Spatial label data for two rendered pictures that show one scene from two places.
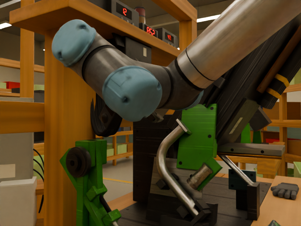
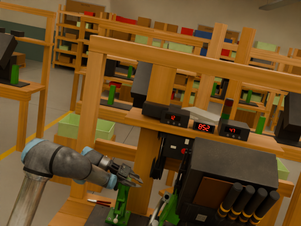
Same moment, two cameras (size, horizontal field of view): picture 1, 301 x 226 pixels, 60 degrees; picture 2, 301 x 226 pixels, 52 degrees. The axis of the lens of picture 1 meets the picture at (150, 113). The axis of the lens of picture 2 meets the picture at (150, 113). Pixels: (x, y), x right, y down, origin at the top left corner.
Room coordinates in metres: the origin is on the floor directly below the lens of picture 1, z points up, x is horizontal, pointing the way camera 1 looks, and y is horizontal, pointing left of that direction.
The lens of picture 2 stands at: (0.01, -1.37, 2.05)
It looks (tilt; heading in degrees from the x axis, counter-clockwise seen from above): 15 degrees down; 64
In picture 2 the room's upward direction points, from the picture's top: 11 degrees clockwise
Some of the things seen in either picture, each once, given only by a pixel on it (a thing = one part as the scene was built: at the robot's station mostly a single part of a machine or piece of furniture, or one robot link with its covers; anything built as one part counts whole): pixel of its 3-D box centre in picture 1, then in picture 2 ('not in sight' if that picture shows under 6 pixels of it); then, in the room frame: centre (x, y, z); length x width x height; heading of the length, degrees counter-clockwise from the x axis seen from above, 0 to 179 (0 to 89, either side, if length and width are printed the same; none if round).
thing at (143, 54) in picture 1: (126, 64); (179, 144); (0.96, 0.09, 1.42); 0.17 x 0.12 x 0.15; 149
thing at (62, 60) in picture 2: not in sight; (98, 44); (2.89, 9.58, 1.11); 3.01 x 0.54 x 2.23; 150
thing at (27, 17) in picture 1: (131, 47); (201, 130); (1.08, 0.08, 1.52); 0.90 x 0.25 x 0.04; 149
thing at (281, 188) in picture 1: (284, 189); not in sight; (1.14, -0.58, 0.91); 0.20 x 0.11 x 0.03; 146
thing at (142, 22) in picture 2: not in sight; (158, 64); (3.75, 6.30, 1.12); 3.01 x 0.54 x 2.24; 150
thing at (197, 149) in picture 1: (200, 135); (174, 207); (0.85, -0.16, 1.17); 0.13 x 0.12 x 0.20; 149
